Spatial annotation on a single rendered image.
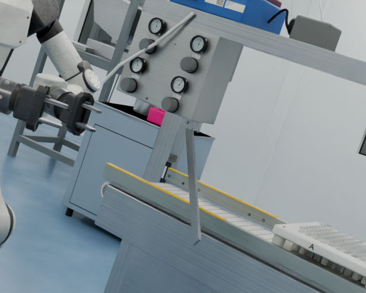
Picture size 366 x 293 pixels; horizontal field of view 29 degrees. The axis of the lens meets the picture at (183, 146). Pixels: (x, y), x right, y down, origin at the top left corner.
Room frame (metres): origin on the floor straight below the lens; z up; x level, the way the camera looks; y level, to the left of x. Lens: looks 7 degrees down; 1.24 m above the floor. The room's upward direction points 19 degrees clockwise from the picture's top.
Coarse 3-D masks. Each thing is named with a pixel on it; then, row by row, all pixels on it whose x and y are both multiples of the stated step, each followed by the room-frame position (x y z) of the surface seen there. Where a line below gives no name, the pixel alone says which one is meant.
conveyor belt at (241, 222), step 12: (132, 192) 1.65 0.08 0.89; (180, 192) 1.83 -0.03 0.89; (156, 204) 1.61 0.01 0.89; (204, 204) 1.79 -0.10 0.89; (180, 216) 1.58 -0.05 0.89; (228, 216) 1.74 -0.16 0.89; (204, 228) 1.54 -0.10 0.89; (252, 228) 1.70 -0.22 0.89; (228, 240) 1.51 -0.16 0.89; (252, 252) 1.48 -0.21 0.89; (276, 264) 1.45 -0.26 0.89; (300, 276) 1.42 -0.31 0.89; (324, 288) 1.39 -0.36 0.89
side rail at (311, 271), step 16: (112, 176) 1.66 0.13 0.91; (128, 176) 1.64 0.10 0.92; (144, 192) 1.61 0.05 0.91; (160, 192) 1.59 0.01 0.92; (176, 208) 1.56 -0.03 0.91; (208, 224) 1.52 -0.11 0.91; (224, 224) 1.50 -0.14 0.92; (240, 240) 1.48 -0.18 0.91; (256, 240) 1.46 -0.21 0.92; (272, 256) 1.44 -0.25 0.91; (288, 256) 1.42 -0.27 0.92; (304, 272) 1.40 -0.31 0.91; (320, 272) 1.38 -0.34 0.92; (336, 288) 1.36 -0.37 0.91; (352, 288) 1.35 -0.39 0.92
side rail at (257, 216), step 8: (168, 176) 1.91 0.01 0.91; (176, 176) 1.90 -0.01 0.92; (184, 176) 1.88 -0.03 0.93; (176, 184) 1.89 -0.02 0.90; (184, 184) 1.88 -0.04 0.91; (200, 184) 1.85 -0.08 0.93; (200, 192) 1.85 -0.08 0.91; (208, 192) 1.84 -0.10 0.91; (216, 192) 1.83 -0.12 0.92; (216, 200) 1.82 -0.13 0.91; (224, 200) 1.81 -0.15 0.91; (232, 200) 1.80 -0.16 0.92; (232, 208) 1.80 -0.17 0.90; (240, 208) 1.79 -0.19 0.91; (248, 208) 1.78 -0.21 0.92; (248, 216) 1.77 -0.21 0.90; (256, 216) 1.76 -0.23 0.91; (264, 216) 1.75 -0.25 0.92; (264, 224) 1.75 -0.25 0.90; (272, 224) 1.74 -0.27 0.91
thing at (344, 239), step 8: (320, 232) 1.51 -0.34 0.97; (328, 232) 1.53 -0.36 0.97; (336, 232) 1.56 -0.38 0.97; (328, 240) 1.47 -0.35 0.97; (336, 240) 1.47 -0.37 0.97; (344, 240) 1.50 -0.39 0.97; (352, 240) 1.55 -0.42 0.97; (344, 248) 1.45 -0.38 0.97; (352, 248) 1.45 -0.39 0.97; (360, 248) 1.48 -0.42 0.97; (312, 256) 1.47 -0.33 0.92; (328, 264) 1.46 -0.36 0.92; (336, 264) 1.45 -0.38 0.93; (344, 272) 1.44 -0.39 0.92; (352, 272) 1.43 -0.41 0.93
